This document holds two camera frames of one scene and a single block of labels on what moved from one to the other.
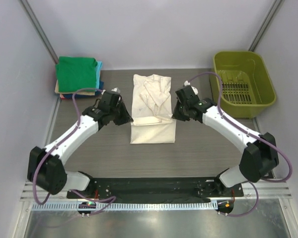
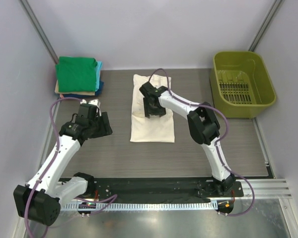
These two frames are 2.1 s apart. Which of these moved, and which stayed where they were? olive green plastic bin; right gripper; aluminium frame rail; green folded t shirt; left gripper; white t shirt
Moved: left gripper; right gripper
Stayed: green folded t shirt; olive green plastic bin; white t shirt; aluminium frame rail
